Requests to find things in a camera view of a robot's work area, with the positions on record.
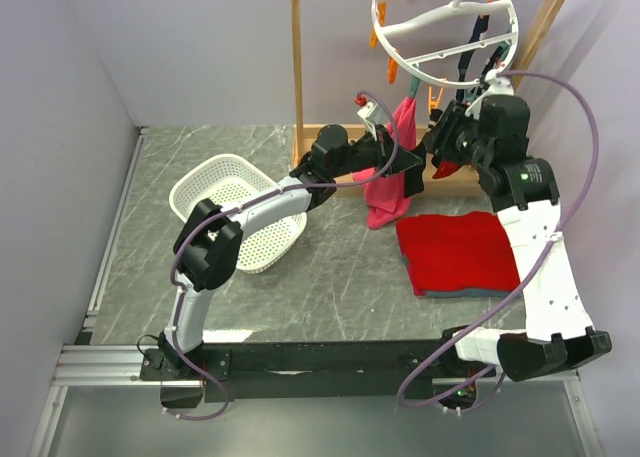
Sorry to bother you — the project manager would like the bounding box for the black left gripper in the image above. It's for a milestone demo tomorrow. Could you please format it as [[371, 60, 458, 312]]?
[[331, 125, 423, 180]]

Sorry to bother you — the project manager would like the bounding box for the red white patterned sock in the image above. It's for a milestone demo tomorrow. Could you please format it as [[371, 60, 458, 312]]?
[[432, 160, 462, 180]]

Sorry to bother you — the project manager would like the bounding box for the red folded towel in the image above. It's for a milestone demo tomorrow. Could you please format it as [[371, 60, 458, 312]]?
[[395, 211, 520, 292]]

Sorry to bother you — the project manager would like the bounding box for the wooden hanging rack frame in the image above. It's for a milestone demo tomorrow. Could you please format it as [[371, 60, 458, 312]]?
[[290, 0, 565, 205]]

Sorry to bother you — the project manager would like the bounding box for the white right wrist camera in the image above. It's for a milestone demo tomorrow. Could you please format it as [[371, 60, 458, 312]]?
[[465, 70, 514, 120]]

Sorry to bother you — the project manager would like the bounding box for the pink hanging towel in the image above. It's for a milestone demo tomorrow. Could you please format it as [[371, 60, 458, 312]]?
[[363, 97, 416, 230]]

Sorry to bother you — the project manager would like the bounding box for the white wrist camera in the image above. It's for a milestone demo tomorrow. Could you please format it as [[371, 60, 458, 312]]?
[[465, 70, 514, 120], [354, 93, 388, 137]]

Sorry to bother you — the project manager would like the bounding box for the white round clip hanger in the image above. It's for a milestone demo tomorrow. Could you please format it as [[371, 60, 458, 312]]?
[[371, 0, 520, 91]]

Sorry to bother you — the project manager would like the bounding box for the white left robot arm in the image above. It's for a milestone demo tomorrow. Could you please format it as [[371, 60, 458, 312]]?
[[158, 124, 426, 379]]

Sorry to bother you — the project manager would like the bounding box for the white perforated plastic basket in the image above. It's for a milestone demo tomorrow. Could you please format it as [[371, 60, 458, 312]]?
[[168, 153, 308, 275]]

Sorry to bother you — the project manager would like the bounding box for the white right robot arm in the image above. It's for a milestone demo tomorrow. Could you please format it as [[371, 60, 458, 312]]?
[[423, 95, 612, 382]]

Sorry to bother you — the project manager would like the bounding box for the aluminium frame rail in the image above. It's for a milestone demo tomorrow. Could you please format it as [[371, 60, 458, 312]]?
[[52, 344, 166, 386]]

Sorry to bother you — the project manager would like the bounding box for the grey folded towel underneath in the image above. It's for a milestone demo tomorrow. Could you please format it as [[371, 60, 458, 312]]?
[[401, 255, 510, 299]]

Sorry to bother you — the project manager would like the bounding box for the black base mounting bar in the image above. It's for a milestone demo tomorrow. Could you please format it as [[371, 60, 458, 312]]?
[[140, 339, 487, 403]]

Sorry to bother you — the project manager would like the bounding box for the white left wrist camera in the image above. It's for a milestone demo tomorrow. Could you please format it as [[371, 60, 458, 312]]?
[[354, 93, 388, 137]]

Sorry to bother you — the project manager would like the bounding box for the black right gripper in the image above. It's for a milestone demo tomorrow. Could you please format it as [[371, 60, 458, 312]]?
[[420, 99, 490, 171]]

